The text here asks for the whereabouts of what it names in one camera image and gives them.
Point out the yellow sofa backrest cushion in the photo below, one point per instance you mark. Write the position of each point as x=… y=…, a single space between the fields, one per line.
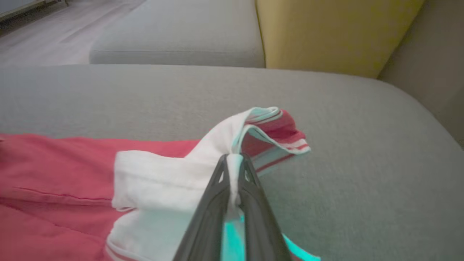
x=326 y=32

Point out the red jersey white sleeves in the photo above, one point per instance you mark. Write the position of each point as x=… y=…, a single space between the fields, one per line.
x=54 y=174

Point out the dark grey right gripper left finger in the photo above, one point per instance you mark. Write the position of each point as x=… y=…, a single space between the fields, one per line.
x=206 y=224

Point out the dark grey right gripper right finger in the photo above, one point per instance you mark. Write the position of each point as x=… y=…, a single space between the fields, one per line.
x=261 y=228

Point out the grey sofa seat cushion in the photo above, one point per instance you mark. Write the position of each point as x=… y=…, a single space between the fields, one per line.
x=181 y=32

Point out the large grey sofa seat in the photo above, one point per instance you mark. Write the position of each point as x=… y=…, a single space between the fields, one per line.
x=362 y=163

